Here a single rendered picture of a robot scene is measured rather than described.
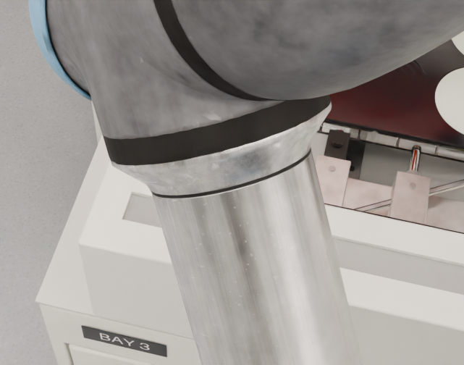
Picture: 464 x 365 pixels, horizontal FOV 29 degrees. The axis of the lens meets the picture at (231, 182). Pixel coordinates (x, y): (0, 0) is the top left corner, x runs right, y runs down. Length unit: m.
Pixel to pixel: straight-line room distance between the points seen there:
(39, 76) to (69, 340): 1.28
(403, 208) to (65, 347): 0.40
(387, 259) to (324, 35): 0.48
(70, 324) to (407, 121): 0.41
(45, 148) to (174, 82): 1.67
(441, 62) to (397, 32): 0.68
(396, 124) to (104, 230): 0.34
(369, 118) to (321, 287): 0.51
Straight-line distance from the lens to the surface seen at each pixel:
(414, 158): 0.94
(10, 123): 2.12
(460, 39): 1.05
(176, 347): 0.93
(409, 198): 0.90
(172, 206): 0.44
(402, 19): 0.34
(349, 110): 0.96
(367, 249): 0.80
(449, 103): 0.99
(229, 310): 0.45
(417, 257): 0.81
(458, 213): 0.93
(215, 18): 0.34
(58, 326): 0.97
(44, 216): 1.96
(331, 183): 0.89
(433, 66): 1.02
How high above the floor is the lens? 1.64
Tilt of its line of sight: 56 degrees down
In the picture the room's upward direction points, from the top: 3 degrees clockwise
